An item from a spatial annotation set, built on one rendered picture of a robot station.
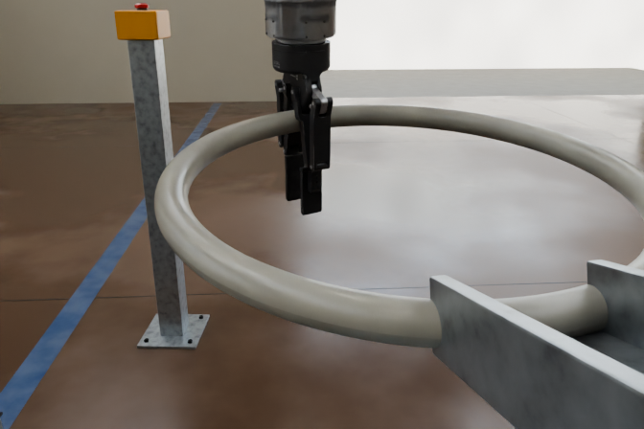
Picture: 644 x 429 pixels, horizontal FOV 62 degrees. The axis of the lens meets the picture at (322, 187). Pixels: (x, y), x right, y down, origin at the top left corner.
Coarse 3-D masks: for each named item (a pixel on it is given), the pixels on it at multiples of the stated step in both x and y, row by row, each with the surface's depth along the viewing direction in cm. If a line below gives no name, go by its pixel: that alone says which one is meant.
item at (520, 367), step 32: (448, 288) 30; (608, 288) 34; (640, 288) 31; (448, 320) 31; (480, 320) 27; (512, 320) 24; (608, 320) 34; (640, 320) 31; (448, 352) 31; (480, 352) 27; (512, 352) 24; (544, 352) 21; (576, 352) 20; (608, 352) 31; (640, 352) 31; (480, 384) 27; (512, 384) 24; (544, 384) 22; (576, 384) 20; (608, 384) 18; (640, 384) 17; (512, 416) 24; (544, 416) 22; (576, 416) 20; (608, 416) 18; (640, 416) 17
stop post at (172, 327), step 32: (128, 32) 151; (160, 32) 153; (160, 64) 159; (160, 96) 159; (160, 128) 162; (160, 160) 165; (160, 256) 176; (160, 288) 180; (160, 320) 184; (192, 320) 195
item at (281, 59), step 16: (272, 48) 68; (288, 48) 66; (304, 48) 65; (320, 48) 66; (272, 64) 69; (288, 64) 66; (304, 64) 66; (320, 64) 67; (288, 80) 72; (304, 80) 67; (320, 80) 68; (304, 96) 68; (304, 112) 70
